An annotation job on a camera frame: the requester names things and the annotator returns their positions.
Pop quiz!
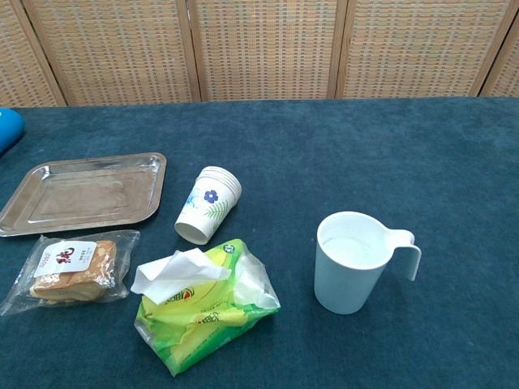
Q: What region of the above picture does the packaged bread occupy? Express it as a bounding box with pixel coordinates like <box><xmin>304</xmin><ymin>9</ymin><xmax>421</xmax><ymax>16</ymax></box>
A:
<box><xmin>0</xmin><ymin>229</ymin><xmax>141</xmax><ymax>318</ymax></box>

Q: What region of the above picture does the silver metal tray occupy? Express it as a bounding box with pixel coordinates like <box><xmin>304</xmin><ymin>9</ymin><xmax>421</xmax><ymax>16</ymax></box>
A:
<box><xmin>0</xmin><ymin>152</ymin><xmax>168</xmax><ymax>238</ymax></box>

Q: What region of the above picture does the floral paper cup stack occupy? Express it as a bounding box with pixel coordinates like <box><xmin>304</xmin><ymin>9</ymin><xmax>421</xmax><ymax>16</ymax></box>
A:
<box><xmin>174</xmin><ymin>165</ymin><xmax>243</xmax><ymax>246</ymax></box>

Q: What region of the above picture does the teal tablecloth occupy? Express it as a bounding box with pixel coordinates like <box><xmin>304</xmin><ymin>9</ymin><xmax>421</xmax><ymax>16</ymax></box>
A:
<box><xmin>0</xmin><ymin>96</ymin><xmax>519</xmax><ymax>389</ymax></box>

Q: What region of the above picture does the green tissue pack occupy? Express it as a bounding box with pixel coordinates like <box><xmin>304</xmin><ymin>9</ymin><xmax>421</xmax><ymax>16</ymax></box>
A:
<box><xmin>130</xmin><ymin>238</ymin><xmax>281</xmax><ymax>378</ymax></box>

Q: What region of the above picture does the woven folding screen panel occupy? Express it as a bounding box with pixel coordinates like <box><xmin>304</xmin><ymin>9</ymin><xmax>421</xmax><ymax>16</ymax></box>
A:
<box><xmin>185</xmin><ymin>0</ymin><xmax>350</xmax><ymax>102</ymax></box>
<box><xmin>480</xmin><ymin>11</ymin><xmax>519</xmax><ymax>98</ymax></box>
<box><xmin>16</xmin><ymin>0</ymin><xmax>203</xmax><ymax>107</ymax></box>
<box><xmin>0</xmin><ymin>0</ymin><xmax>67</xmax><ymax>109</ymax></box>
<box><xmin>335</xmin><ymin>0</ymin><xmax>518</xmax><ymax>100</ymax></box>

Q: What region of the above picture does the blue rounded object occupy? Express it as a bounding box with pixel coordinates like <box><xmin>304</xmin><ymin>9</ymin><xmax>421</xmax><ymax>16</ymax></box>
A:
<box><xmin>0</xmin><ymin>107</ymin><xmax>27</xmax><ymax>158</ymax></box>

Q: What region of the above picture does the white plastic mug with handle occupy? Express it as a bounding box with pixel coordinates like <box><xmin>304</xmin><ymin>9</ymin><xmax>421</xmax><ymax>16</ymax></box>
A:
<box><xmin>313</xmin><ymin>210</ymin><xmax>422</xmax><ymax>315</ymax></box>

